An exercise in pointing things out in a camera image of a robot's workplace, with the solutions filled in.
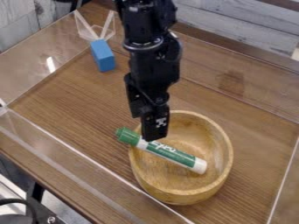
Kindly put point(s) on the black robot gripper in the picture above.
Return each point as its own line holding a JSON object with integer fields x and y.
{"x": 155, "y": 57}

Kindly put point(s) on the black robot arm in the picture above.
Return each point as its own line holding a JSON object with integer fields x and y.
{"x": 146, "y": 17}

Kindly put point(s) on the green Expo marker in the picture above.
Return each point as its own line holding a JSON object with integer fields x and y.
{"x": 162, "y": 150}

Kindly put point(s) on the brown wooden bowl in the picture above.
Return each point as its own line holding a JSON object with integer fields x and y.
{"x": 171, "y": 183}

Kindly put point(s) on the blue rectangular block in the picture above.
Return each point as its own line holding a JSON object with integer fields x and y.
{"x": 103, "y": 55}

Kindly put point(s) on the clear acrylic tray wall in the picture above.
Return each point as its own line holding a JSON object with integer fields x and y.
{"x": 65, "y": 108}

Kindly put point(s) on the black metal table bracket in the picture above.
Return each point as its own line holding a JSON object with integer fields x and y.
{"x": 46, "y": 216}

